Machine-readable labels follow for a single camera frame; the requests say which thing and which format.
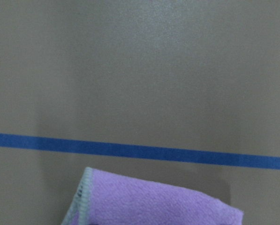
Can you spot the purple microfibre cloth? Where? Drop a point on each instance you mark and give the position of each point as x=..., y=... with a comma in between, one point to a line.
x=104, y=198

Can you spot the brown paper table mat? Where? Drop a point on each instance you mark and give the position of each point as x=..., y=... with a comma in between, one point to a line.
x=181, y=74

